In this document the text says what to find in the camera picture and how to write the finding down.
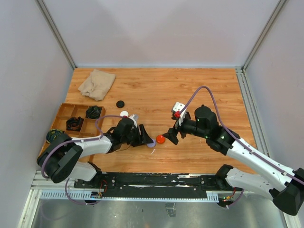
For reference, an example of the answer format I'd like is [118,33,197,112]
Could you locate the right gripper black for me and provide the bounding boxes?
[162,113,209,144]

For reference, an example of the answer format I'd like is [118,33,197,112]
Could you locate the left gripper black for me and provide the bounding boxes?
[122,124,153,147]

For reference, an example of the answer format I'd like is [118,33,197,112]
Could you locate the purple round charging case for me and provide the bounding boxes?
[147,139,156,148]

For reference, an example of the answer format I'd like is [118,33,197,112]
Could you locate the orange round charging case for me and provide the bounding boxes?
[155,134,166,144]

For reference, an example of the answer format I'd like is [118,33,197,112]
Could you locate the white round charging case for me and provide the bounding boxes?
[120,111,129,117]

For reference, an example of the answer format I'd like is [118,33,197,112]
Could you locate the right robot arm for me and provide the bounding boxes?
[163,102,304,216]

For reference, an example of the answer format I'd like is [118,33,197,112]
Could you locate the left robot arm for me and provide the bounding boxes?
[37,115,153,188]

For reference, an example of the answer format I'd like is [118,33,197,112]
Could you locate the black round charging case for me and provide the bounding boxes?
[116,100,125,108]

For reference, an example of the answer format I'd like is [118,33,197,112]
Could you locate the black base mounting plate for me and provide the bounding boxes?
[74,172,234,200]

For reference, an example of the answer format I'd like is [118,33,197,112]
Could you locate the wooden compartment tray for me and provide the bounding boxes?
[41,103,105,152]

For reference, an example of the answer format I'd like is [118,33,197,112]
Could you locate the beige folded cloth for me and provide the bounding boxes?
[78,69,116,101]

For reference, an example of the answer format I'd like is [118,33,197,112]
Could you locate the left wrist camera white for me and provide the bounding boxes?
[129,114,138,127]

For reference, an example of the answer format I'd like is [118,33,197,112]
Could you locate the black coiled strap upper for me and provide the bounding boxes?
[85,105,103,119]

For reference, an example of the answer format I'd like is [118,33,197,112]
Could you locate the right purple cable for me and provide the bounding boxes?
[172,85,304,207]

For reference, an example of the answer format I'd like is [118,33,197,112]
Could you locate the black coiled strap middle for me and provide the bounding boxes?
[66,116,84,132]

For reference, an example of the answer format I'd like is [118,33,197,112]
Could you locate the black yellow coiled strap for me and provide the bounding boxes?
[46,129,64,143]

